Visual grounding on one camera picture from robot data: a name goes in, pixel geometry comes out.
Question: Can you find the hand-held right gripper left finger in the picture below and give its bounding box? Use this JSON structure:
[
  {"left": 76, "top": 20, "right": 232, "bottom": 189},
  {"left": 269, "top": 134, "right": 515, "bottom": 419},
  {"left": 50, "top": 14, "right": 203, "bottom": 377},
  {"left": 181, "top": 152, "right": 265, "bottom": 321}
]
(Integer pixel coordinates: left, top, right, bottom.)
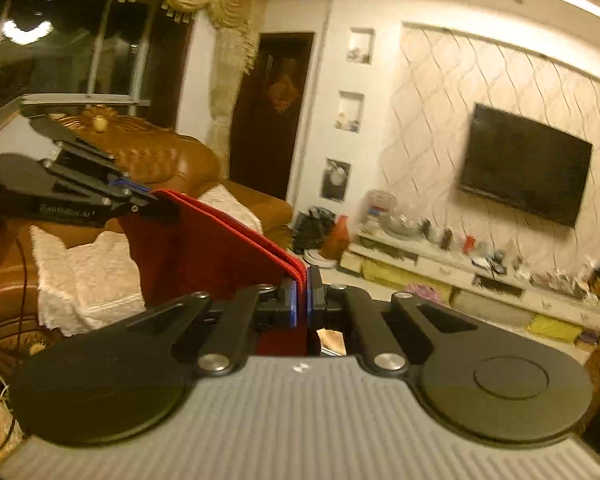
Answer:
[{"left": 128, "top": 279, "right": 307, "bottom": 379}]

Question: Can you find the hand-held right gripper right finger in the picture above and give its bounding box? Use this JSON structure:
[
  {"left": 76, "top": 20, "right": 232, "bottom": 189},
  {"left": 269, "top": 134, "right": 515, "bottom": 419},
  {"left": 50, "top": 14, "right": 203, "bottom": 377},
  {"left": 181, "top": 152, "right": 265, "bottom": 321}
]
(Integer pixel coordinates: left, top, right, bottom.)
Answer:
[{"left": 307, "top": 265, "right": 477, "bottom": 377}]

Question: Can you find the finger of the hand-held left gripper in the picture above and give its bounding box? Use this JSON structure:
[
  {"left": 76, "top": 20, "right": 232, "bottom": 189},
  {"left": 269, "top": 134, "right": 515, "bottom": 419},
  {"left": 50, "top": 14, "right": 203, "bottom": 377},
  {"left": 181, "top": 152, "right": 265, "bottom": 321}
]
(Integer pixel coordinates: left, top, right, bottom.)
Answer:
[
  {"left": 42, "top": 159, "right": 182, "bottom": 226},
  {"left": 57, "top": 137, "right": 154, "bottom": 197}
]

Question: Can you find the red cloth garment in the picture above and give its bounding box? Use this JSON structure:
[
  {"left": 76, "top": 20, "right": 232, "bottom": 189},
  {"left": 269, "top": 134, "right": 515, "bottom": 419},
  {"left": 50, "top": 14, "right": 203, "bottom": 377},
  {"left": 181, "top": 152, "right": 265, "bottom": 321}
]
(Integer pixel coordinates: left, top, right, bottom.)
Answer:
[{"left": 122, "top": 189, "right": 323, "bottom": 357}]

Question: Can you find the brown leather sofa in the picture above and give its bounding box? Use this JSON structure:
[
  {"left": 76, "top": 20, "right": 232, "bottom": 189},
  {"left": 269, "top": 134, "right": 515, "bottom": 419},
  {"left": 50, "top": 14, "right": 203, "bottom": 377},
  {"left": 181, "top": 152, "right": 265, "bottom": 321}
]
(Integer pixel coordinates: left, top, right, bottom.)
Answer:
[{"left": 0, "top": 104, "right": 294, "bottom": 356}]

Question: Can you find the orange bag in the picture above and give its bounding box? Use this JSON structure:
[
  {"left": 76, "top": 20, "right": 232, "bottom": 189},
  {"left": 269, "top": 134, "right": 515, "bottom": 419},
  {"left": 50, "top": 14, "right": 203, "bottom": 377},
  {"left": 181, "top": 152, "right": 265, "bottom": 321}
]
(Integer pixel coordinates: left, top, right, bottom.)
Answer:
[{"left": 324, "top": 214, "right": 352, "bottom": 262}]

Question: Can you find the black bag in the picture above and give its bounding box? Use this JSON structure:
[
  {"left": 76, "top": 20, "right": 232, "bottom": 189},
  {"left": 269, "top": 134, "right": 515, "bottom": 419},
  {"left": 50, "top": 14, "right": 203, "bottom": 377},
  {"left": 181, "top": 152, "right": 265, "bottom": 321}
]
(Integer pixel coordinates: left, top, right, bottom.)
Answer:
[{"left": 292, "top": 206, "right": 337, "bottom": 257}]

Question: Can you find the large white lace sofa cover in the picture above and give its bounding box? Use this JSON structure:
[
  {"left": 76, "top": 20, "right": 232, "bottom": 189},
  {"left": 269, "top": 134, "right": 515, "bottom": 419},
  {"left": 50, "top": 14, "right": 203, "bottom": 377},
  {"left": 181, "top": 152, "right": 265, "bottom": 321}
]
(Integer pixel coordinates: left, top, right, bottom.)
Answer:
[{"left": 29, "top": 224, "right": 147, "bottom": 338}]

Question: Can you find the small white lace sofa cover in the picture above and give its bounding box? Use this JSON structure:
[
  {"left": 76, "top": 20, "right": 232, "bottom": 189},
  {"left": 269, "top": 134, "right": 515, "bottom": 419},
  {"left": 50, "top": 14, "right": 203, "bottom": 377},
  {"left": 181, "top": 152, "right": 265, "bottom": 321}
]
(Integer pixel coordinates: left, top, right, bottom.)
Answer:
[{"left": 197, "top": 184, "right": 264, "bottom": 236}]

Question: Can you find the large glass jar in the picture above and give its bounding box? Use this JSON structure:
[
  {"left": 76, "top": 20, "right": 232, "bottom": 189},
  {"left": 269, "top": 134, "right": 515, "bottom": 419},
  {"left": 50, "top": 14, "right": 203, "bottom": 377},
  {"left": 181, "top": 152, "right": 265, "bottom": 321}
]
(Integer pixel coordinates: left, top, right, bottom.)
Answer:
[{"left": 364, "top": 189, "right": 400, "bottom": 237}]

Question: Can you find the large glass window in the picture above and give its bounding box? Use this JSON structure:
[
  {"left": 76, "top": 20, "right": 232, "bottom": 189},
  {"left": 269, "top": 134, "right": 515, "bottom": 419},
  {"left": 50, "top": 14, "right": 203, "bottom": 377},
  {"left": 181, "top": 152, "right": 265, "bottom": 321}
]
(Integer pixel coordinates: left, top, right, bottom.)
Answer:
[{"left": 0, "top": 0, "right": 193, "bottom": 129}]

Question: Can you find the beige lace curtain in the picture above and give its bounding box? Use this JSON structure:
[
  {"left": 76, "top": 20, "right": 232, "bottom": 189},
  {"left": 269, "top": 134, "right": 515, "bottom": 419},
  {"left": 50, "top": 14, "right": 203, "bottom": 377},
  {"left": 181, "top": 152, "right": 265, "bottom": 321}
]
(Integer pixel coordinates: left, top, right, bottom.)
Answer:
[{"left": 206, "top": 20, "right": 262, "bottom": 147}]

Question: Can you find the dark wooden door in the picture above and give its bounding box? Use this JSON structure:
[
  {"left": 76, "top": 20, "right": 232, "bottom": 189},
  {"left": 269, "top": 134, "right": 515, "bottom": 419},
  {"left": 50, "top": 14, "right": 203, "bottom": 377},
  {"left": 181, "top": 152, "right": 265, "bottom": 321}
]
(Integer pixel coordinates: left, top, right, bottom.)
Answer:
[{"left": 229, "top": 32, "right": 317, "bottom": 202}]

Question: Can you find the white television cabinet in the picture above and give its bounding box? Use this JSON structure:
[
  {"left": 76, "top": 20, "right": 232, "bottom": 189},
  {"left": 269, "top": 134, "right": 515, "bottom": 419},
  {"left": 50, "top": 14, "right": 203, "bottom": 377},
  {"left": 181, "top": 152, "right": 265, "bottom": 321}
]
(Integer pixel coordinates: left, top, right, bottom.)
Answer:
[{"left": 339, "top": 230, "right": 600, "bottom": 347}]

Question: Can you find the dark cable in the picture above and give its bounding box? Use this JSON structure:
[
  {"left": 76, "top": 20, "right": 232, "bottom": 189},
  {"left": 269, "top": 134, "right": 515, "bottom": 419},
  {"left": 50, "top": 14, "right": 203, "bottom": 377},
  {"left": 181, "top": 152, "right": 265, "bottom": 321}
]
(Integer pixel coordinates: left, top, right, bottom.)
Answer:
[{"left": 13, "top": 238, "right": 33, "bottom": 333}]

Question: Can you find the wall niche with round plate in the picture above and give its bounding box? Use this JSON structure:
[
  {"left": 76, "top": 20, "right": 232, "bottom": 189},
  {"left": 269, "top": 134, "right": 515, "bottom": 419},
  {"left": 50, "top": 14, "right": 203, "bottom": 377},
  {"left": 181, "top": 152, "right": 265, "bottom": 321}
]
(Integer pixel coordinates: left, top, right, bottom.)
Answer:
[{"left": 321, "top": 158, "right": 353, "bottom": 201}]

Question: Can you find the wall niche with ornaments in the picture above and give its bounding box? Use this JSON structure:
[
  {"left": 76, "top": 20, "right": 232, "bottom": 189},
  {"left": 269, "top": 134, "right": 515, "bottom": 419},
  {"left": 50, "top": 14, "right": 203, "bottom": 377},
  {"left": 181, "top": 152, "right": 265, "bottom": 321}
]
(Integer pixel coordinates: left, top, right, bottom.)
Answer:
[
  {"left": 346, "top": 27, "right": 376, "bottom": 66},
  {"left": 335, "top": 91, "right": 366, "bottom": 134}
]

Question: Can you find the black wall television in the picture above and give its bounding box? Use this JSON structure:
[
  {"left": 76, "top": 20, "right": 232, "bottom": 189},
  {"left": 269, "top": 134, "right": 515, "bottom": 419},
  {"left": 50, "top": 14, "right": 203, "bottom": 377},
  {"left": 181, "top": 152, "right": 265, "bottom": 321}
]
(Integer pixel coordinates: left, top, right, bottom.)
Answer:
[{"left": 455, "top": 102, "right": 594, "bottom": 229}]

